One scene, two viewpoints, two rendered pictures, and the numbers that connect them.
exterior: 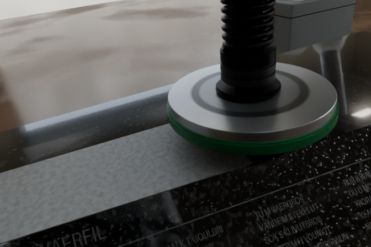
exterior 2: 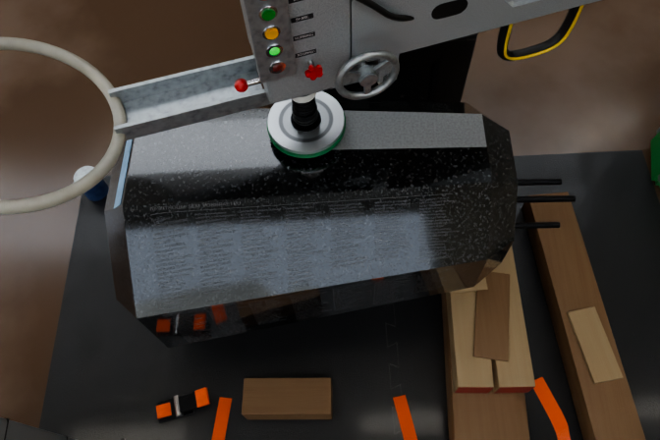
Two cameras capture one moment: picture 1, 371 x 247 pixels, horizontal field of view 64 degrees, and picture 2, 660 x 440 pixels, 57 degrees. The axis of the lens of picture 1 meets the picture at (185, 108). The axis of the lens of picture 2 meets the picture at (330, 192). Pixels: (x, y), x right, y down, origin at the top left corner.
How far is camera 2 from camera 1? 1.76 m
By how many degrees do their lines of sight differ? 89
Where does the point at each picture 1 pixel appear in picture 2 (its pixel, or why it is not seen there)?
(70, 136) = (392, 161)
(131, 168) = (367, 126)
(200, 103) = (331, 117)
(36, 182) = (407, 135)
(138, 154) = (362, 134)
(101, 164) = (379, 134)
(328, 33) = not seen: outside the picture
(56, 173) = (398, 137)
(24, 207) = (410, 124)
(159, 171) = (357, 120)
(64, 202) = (395, 120)
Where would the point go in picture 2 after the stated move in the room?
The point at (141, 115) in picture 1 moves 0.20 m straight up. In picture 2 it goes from (352, 163) to (352, 121)
